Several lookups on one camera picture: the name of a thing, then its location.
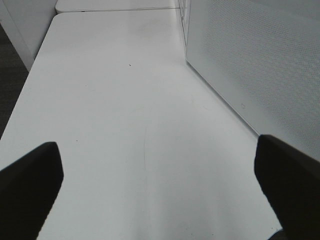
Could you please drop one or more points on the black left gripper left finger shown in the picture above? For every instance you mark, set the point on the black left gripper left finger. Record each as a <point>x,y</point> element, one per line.
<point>28,189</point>

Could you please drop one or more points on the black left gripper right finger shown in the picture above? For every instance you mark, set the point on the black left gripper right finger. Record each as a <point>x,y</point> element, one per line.
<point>290,180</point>

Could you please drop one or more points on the white microwave door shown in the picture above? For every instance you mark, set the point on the white microwave door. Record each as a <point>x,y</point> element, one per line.
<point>263,58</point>

